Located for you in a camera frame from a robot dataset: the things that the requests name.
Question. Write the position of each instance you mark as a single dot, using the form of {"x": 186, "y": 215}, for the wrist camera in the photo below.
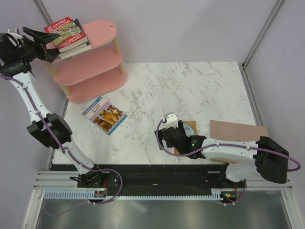
{"x": 169, "y": 120}
{"x": 15, "y": 33}

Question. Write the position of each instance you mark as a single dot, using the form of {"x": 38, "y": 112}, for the pink three-tier shelf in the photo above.
{"x": 94, "y": 72}

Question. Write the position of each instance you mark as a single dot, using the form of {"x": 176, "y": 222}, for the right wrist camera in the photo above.
{"x": 169, "y": 120}

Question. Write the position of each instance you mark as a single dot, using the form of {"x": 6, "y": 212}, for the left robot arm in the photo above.
{"x": 16, "y": 53}

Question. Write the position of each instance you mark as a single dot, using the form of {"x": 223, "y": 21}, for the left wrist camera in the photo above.
{"x": 15, "y": 33}

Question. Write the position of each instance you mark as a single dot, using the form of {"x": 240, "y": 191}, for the brown file folder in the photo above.
{"x": 236, "y": 132}

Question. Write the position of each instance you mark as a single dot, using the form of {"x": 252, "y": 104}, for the white cable duct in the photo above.
{"x": 106, "y": 195}

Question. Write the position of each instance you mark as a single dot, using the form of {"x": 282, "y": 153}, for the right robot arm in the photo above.
{"x": 243, "y": 160}

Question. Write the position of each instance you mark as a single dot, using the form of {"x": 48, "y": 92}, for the purple dog book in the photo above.
{"x": 104, "y": 115}

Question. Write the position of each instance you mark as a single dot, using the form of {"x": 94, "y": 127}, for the red Treehouse book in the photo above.
{"x": 58, "y": 27}

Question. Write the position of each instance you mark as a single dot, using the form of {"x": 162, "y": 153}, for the Othello orange book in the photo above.
{"x": 186, "y": 129}

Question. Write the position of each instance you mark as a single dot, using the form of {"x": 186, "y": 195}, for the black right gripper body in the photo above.
{"x": 180, "y": 128}

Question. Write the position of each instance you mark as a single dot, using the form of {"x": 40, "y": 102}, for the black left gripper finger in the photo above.
{"x": 51, "y": 54}
{"x": 41, "y": 37}

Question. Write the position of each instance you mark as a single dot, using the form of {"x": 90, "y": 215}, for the Nineteen Eighty-Four blue book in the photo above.
{"x": 70, "y": 54}

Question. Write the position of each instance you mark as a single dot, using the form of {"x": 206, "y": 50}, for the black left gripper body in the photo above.
{"x": 32, "y": 50}

